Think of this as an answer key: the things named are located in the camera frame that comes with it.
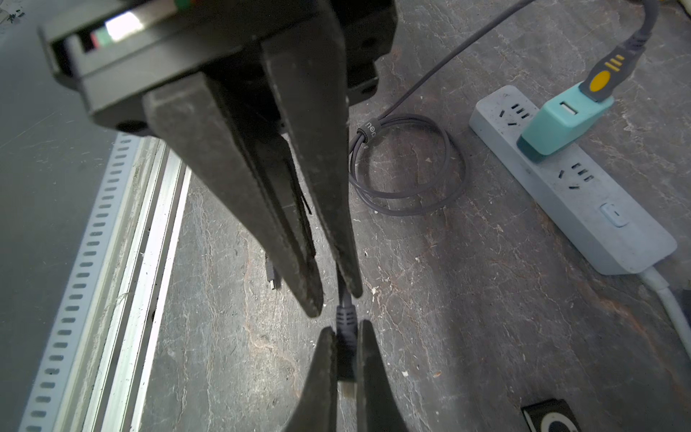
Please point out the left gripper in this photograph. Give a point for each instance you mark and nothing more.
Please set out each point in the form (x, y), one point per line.
(114, 52)

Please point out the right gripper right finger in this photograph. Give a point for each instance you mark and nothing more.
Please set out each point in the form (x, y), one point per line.
(376, 408)

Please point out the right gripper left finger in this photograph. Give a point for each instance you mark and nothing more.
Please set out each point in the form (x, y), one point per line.
(317, 409)

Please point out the black mp3 player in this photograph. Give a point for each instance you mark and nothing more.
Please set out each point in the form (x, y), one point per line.
(549, 416)

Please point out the teal usb charger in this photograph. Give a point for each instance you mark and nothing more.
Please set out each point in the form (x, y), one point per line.
(560, 121)

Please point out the grey power strip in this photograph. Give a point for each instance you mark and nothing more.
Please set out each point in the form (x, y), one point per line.
(610, 228)

